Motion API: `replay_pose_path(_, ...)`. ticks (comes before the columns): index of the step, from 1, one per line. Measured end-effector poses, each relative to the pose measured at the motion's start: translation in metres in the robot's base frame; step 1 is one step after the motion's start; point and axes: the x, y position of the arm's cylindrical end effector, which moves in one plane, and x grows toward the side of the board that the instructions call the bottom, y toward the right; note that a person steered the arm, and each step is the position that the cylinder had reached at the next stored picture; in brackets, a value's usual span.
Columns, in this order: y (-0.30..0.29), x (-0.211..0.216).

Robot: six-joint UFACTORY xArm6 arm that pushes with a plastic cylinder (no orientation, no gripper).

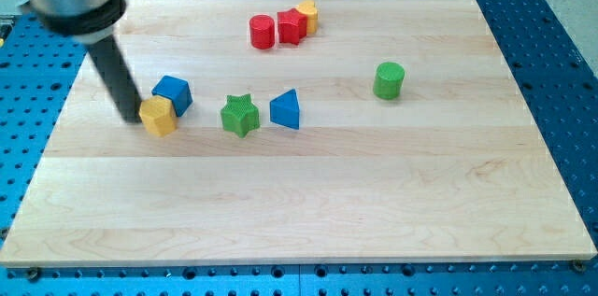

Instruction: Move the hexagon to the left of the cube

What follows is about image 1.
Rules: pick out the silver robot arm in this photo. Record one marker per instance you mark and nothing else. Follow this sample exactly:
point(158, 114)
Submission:
point(73, 8)

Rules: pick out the green star block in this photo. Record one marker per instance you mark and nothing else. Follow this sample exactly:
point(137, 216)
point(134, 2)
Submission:
point(240, 115)

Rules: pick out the green cylinder block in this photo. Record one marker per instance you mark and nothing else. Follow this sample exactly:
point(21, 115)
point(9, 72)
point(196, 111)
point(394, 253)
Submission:
point(388, 80)

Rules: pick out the blue triangle block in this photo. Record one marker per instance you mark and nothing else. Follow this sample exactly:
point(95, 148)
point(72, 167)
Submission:
point(285, 110)

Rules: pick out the red star block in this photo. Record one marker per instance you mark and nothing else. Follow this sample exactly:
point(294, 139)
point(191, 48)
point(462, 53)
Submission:
point(292, 26)

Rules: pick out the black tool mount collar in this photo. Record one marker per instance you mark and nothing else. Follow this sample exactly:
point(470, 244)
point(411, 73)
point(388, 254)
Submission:
point(96, 20)

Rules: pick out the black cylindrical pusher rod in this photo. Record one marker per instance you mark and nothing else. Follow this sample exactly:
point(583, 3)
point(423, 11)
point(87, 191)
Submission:
point(115, 73)

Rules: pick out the light wooden board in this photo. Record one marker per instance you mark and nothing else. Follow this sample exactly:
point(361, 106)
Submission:
point(454, 169)

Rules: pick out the yellow hexagon block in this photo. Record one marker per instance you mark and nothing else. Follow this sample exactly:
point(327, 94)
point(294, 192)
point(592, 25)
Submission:
point(158, 115)

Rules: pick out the blue cube block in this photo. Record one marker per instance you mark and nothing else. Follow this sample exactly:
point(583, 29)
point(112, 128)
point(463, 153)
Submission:
point(177, 91)

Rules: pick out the red cylinder block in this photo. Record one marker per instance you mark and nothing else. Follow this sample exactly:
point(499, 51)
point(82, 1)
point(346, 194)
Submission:
point(262, 31)

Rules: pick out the yellow heart block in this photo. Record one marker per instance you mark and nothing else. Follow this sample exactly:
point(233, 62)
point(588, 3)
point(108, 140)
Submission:
point(309, 9)

